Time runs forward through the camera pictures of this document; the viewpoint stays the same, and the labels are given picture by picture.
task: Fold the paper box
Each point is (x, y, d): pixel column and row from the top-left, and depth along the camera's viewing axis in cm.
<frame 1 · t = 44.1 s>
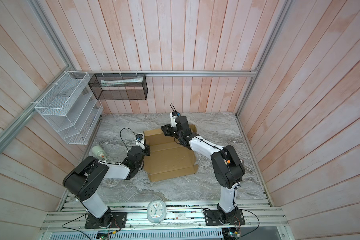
left hand: (146, 142, 93), fingers closed
right hand: (160, 127, 89), fingers closed
flat brown cardboard box: (170, 156, 99), on the table

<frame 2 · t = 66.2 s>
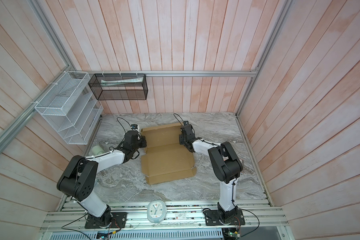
left hand: (144, 139, 95), fingers closed
right hand: (184, 135, 102), fingers closed
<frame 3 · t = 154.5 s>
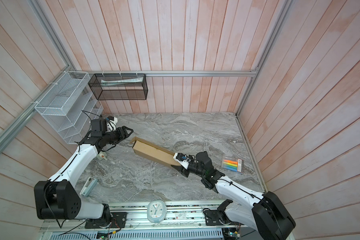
left hand: (130, 134, 84), fingers open
right hand: (174, 160, 80), fingers open
flat brown cardboard box: (154, 152, 77), point 21 cm above the table
pack of coloured markers: (233, 165, 95), on the table

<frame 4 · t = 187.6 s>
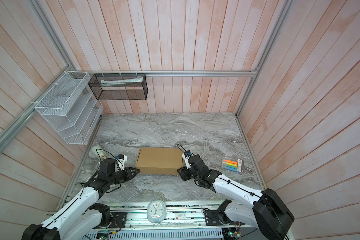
left hand: (138, 174, 82), fingers open
right hand: (179, 169, 84), fingers open
flat brown cardboard box: (159, 164, 86), point 9 cm above the table
the other named things where they were.

